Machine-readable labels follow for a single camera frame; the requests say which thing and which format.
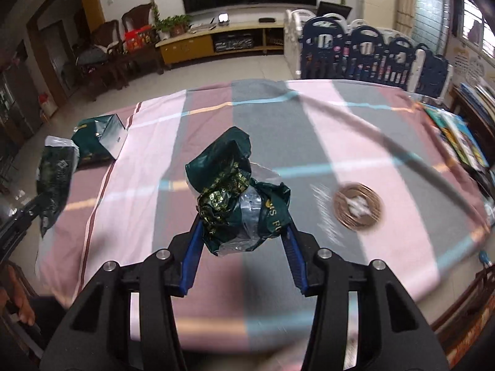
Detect dark green carton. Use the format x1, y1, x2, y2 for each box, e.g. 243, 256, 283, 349
71, 114, 128, 163

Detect dark green patterned packet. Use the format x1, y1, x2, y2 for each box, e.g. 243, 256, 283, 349
36, 135, 80, 238

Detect black monitor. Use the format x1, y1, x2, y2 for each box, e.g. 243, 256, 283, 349
316, 1, 353, 20

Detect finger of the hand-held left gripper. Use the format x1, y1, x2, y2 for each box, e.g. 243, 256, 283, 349
0, 194, 43, 256

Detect red bag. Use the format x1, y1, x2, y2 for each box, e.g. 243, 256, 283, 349
39, 93, 55, 122

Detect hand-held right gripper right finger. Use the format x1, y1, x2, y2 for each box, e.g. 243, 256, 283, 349
282, 226, 449, 371

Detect dark wooden chair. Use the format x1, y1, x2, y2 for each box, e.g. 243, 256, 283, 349
73, 19, 128, 97
121, 3, 165, 76

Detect black audio equipment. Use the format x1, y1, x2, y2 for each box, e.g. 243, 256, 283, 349
213, 35, 254, 52

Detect potted green plant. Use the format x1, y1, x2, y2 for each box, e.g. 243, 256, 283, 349
155, 14, 192, 41

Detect dark green foil bag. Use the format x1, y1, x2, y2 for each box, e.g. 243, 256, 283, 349
185, 127, 291, 258

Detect wooden television cabinet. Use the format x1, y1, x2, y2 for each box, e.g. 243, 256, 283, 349
155, 21, 289, 71

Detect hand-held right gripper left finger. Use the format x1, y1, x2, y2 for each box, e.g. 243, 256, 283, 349
39, 216, 204, 371

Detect striped tablecloth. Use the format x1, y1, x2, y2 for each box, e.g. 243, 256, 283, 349
35, 78, 493, 352

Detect beige curtain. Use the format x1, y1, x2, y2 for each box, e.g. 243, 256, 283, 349
394, 0, 420, 35

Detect person's left hand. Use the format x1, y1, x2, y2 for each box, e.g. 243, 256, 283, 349
0, 268, 37, 326

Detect red gift box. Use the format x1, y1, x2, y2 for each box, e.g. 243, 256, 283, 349
124, 25, 155, 53

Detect black bag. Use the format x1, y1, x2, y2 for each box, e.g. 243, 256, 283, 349
75, 44, 109, 66

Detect white standing air conditioner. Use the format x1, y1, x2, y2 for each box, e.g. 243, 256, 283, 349
358, 0, 401, 32

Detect row of picture books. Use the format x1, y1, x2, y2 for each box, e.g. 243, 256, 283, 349
420, 102, 492, 173

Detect window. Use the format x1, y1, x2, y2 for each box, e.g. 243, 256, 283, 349
452, 0, 495, 58

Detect wall posters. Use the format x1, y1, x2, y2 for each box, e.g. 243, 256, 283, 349
449, 42, 488, 86

